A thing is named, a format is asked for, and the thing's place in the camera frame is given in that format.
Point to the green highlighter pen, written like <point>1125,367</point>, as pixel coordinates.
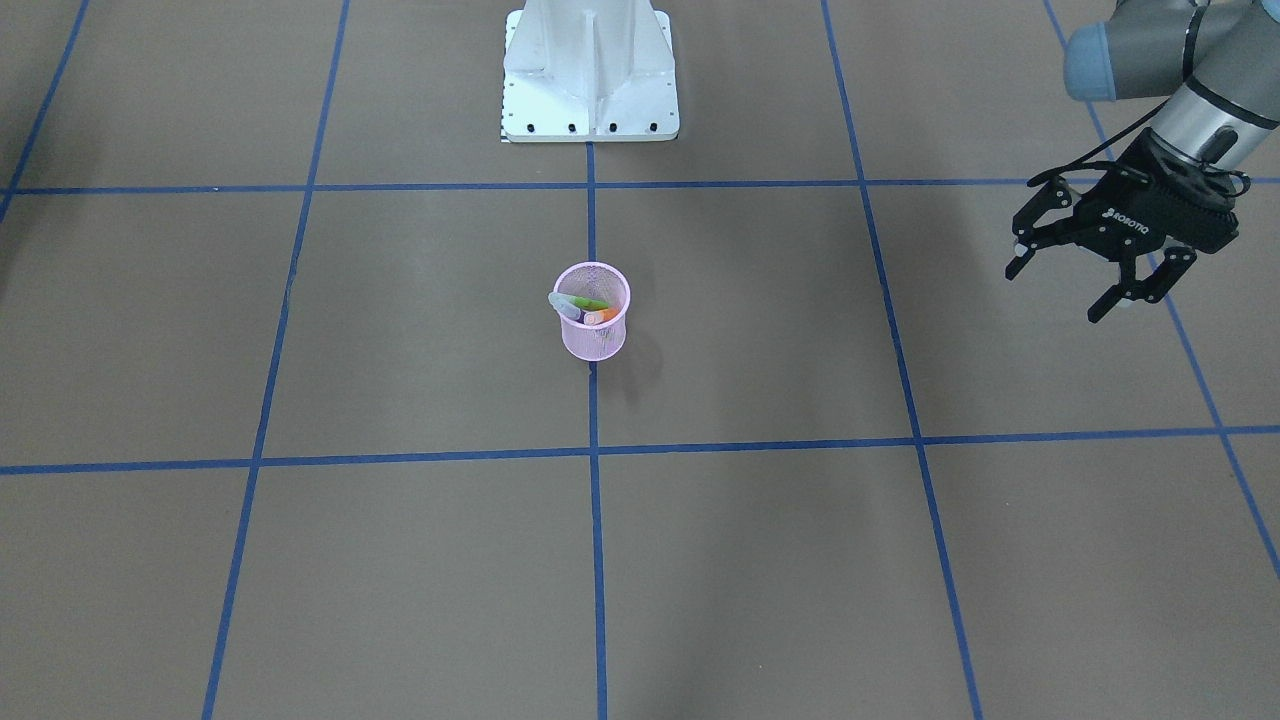
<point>584,302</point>

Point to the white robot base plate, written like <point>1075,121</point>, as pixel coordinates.
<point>589,72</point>

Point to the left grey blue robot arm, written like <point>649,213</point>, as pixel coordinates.
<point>1212,66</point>

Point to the orange highlighter pen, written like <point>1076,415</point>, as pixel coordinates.
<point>600,316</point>

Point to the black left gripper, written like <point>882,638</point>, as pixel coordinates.
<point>1128,222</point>

